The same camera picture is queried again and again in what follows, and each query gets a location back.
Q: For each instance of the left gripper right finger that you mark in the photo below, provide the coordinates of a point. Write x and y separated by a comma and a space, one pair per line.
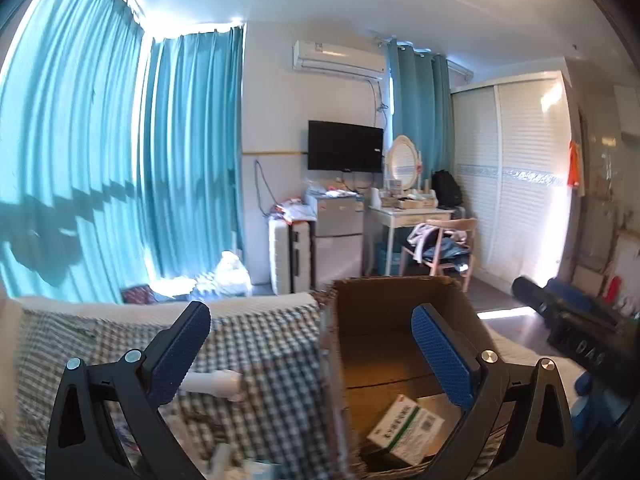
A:
538, 441

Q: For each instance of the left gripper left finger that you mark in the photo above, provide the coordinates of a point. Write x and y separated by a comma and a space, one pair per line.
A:
82, 440

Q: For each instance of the white plastic tube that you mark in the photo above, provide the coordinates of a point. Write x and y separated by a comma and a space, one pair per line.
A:
222, 384

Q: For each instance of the green white medicine box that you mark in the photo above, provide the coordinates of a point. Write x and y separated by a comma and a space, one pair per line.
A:
406, 431

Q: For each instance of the white plastic bag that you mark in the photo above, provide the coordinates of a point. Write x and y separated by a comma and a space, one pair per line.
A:
229, 279

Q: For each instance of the checkered bed sheet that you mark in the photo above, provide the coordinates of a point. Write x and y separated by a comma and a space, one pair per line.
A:
272, 342

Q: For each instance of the large teal curtain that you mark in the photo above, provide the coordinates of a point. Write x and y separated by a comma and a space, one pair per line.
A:
69, 213

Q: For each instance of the brown cardboard box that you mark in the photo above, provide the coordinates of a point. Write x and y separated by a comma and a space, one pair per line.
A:
368, 358

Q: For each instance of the white suitcase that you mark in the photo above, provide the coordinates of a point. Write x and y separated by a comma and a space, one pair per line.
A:
289, 256

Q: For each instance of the wooden chair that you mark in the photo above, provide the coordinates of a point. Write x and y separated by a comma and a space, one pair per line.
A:
442, 246

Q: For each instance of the middle teal curtain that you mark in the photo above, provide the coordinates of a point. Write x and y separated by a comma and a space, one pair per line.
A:
189, 154

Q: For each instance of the silver mini fridge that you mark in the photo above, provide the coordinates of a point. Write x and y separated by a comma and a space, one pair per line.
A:
338, 235

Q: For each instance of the black backpack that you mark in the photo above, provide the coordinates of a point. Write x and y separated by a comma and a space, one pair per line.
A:
448, 192

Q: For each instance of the orange hanging cloth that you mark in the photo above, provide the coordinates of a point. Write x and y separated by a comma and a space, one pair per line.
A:
575, 174

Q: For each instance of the white dressing table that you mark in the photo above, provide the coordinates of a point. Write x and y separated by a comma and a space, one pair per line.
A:
381, 224

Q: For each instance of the white sliding wardrobe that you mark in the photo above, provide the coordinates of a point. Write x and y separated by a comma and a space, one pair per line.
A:
512, 159

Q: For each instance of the oval vanity mirror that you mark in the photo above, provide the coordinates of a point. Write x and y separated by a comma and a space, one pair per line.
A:
402, 165

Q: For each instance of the right teal curtain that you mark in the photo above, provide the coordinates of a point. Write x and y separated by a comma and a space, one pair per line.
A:
422, 105

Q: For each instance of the white air conditioner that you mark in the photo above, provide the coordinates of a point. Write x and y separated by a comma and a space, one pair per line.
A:
341, 61

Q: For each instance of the black wall television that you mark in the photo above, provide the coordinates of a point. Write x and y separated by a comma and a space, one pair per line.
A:
336, 146

